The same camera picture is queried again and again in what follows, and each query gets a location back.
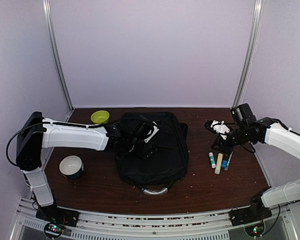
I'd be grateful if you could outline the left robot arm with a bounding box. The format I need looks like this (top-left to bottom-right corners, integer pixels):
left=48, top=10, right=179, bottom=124
left=11, top=111, right=159, bottom=222

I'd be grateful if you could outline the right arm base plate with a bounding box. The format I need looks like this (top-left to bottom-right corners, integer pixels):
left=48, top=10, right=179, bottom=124
left=229, top=206, right=272, bottom=227

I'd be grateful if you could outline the black student backpack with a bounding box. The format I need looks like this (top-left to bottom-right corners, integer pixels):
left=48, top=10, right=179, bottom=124
left=115, top=112, right=189, bottom=196

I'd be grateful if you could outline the white green glue stick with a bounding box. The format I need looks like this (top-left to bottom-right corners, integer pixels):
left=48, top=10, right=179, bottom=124
left=208, top=152, right=216, bottom=169

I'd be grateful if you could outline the right aluminium frame post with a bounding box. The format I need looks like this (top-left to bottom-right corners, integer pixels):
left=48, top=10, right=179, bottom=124
left=232, top=0, right=264, bottom=108

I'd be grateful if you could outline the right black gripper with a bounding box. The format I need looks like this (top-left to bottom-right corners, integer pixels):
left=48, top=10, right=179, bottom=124
left=210, top=125, right=250, bottom=155

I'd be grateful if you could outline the green plastic bowl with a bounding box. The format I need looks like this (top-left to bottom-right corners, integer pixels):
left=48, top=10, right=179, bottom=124
left=90, top=110, right=110, bottom=124

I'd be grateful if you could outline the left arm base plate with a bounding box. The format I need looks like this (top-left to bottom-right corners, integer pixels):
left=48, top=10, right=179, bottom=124
left=35, top=205, right=80, bottom=227

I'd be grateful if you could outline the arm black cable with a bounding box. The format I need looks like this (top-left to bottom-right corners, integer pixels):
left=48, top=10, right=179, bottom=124
left=5, top=119, right=121, bottom=168
left=261, top=203, right=282, bottom=226

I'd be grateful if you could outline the right round circuit board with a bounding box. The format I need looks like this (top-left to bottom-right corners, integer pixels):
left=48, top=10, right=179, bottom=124
left=244, top=221, right=266, bottom=238

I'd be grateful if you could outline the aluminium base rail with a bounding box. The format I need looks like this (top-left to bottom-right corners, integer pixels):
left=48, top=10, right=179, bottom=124
left=8, top=196, right=300, bottom=240

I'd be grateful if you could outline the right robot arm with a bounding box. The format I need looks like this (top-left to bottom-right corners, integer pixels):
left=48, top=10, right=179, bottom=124
left=204, top=103, right=300, bottom=221

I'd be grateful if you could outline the black white pen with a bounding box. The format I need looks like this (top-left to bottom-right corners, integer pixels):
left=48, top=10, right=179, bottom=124
left=224, top=152, right=234, bottom=171

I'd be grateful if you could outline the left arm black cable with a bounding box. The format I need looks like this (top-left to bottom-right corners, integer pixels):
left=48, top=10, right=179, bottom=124
left=5, top=119, right=121, bottom=168

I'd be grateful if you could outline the blue black marker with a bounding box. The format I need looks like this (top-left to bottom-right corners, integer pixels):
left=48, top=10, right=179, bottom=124
left=221, top=160, right=228, bottom=168

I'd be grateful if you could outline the left aluminium frame post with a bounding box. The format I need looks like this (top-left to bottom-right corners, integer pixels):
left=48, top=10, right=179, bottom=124
left=42, top=0, right=74, bottom=112

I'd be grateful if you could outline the cream yellow highlighter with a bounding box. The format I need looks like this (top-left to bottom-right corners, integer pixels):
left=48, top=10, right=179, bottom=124
left=214, top=153, right=223, bottom=175

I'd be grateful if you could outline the aluminium frame post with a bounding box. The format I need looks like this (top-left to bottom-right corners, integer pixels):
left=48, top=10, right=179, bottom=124
left=42, top=0, right=74, bottom=112
left=232, top=0, right=264, bottom=108

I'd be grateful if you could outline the left round circuit board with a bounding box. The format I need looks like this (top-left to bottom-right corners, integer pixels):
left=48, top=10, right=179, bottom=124
left=43, top=222, right=65, bottom=239

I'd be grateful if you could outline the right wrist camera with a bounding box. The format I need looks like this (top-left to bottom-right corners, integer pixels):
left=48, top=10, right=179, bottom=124
left=204, top=120, right=231, bottom=140

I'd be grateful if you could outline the round circuit board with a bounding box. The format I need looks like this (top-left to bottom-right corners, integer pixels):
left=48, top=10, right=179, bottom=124
left=244, top=221, right=266, bottom=238
left=43, top=222, right=65, bottom=239

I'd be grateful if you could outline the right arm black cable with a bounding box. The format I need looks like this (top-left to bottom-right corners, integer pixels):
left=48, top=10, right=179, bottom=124
left=261, top=203, right=282, bottom=226

